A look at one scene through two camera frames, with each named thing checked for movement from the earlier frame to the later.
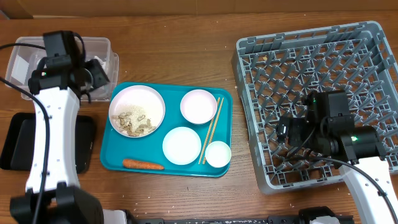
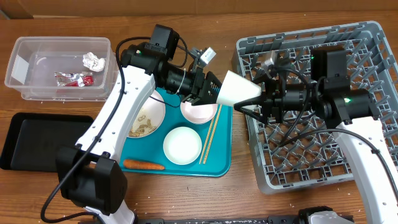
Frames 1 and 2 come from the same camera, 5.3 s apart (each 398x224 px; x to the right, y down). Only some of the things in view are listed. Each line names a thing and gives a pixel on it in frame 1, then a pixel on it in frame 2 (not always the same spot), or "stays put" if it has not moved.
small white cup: (217, 154) → (235, 88)
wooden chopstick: (208, 134) stays put
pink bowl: (198, 106) stays put
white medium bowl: (181, 145) stays put
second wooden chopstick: (214, 129) stays put
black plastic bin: (20, 144) stays put
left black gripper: (102, 78) → (198, 85)
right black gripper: (296, 127) → (274, 94)
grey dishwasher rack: (275, 73) stays put
